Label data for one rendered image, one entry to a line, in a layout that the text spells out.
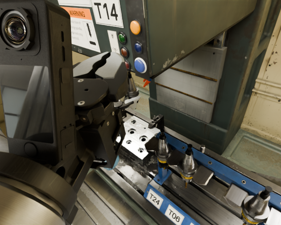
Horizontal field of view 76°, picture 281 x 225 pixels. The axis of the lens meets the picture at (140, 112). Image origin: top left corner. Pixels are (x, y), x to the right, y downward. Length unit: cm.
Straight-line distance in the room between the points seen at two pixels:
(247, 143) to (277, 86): 51
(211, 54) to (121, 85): 90
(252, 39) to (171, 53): 63
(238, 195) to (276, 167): 99
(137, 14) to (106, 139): 26
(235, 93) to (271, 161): 69
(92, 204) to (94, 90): 108
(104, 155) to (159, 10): 29
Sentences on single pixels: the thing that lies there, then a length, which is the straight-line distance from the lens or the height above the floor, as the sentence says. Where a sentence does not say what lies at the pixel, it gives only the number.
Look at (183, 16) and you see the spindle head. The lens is 47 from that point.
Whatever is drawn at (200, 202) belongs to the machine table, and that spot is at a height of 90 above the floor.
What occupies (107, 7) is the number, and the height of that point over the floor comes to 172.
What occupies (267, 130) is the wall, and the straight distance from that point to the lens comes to 169.
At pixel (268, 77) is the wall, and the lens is 146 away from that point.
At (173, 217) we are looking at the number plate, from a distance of 91.
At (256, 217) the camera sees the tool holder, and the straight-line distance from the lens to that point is 65.
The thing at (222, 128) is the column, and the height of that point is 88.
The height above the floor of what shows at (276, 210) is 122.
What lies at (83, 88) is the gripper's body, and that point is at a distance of 18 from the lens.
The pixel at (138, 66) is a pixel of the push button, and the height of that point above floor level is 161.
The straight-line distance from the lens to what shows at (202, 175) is 68.
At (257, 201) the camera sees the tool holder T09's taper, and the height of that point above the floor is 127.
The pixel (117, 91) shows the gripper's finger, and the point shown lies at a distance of 18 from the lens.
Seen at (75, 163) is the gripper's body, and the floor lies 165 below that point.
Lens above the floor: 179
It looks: 39 degrees down
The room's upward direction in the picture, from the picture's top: 8 degrees counter-clockwise
